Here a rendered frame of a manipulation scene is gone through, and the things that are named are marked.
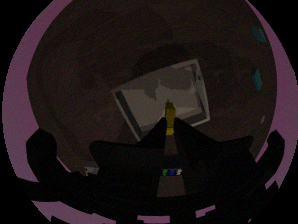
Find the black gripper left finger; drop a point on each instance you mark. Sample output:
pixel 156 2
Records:
pixel 145 156

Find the teal rectangular block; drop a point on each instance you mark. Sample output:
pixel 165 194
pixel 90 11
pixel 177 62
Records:
pixel 257 79

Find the white fuse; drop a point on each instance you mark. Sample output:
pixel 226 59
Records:
pixel 178 171

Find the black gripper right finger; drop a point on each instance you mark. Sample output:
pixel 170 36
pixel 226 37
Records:
pixel 199 154

